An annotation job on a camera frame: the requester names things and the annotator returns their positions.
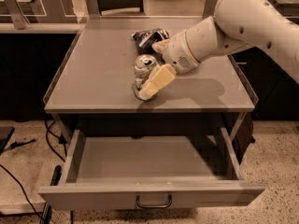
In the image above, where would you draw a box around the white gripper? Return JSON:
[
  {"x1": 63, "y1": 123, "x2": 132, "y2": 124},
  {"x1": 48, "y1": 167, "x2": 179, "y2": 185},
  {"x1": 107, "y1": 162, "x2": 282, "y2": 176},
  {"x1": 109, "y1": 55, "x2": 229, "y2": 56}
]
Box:
[{"x1": 141, "y1": 30, "x2": 199, "y2": 96}]

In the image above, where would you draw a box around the crushed 7up soda can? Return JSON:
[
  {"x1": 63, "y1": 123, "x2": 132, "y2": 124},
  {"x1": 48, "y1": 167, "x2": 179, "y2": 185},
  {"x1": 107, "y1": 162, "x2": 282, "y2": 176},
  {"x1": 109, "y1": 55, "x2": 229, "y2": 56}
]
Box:
[{"x1": 134, "y1": 54, "x2": 157, "y2": 101}]

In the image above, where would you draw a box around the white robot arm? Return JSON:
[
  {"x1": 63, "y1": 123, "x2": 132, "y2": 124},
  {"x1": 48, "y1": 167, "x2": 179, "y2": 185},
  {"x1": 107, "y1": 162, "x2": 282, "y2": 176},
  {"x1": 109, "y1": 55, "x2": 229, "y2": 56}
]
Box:
[{"x1": 136, "y1": 0, "x2": 299, "y2": 101}]

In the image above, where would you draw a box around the grey cabinet with top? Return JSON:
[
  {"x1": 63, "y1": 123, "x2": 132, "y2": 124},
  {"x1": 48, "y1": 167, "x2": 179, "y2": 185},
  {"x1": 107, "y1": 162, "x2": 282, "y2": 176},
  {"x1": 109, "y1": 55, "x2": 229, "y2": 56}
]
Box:
[{"x1": 42, "y1": 15, "x2": 260, "y2": 165}]

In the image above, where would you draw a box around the open grey top drawer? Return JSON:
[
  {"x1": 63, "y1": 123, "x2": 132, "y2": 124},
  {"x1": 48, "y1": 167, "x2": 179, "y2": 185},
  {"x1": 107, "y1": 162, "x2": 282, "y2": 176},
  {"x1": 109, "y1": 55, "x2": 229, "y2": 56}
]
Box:
[{"x1": 39, "y1": 129, "x2": 264, "y2": 210}]

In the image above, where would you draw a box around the blue chip bag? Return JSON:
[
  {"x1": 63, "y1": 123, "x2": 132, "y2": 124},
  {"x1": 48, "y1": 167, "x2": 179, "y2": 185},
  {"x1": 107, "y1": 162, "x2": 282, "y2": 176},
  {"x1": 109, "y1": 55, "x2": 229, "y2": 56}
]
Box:
[{"x1": 132, "y1": 28, "x2": 169, "y2": 54}]

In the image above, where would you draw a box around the black power strip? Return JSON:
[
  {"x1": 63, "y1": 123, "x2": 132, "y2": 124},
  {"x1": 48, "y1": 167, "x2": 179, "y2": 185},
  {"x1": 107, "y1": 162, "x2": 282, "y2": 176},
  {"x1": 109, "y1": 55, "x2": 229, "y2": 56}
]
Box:
[{"x1": 39, "y1": 164, "x2": 63, "y2": 224}]

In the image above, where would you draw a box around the black metal drawer handle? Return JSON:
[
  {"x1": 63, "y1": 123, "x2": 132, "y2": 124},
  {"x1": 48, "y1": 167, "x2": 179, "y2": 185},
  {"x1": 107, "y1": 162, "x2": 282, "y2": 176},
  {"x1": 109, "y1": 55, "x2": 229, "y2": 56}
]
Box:
[{"x1": 135, "y1": 195, "x2": 173, "y2": 209}]

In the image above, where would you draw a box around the black floor cable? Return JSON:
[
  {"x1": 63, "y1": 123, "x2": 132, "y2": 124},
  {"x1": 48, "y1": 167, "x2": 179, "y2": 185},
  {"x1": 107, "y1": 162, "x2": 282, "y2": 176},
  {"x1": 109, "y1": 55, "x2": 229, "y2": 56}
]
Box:
[{"x1": 0, "y1": 163, "x2": 45, "y2": 221}]

